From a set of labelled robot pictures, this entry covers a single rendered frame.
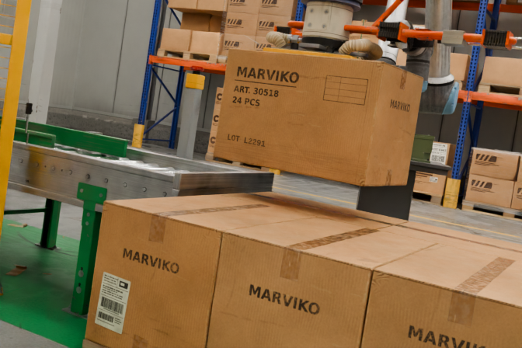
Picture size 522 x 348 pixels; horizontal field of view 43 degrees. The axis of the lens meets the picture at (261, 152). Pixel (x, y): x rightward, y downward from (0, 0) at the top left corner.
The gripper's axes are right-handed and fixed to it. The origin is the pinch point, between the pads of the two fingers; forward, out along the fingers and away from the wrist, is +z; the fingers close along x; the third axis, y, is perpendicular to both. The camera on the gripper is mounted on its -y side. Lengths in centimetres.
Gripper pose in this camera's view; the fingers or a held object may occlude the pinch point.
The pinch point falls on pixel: (400, 33)
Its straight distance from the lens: 237.8
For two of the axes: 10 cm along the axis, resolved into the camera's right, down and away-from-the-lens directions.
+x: 1.5, -9.9, -0.6
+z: -4.8, -0.2, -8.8
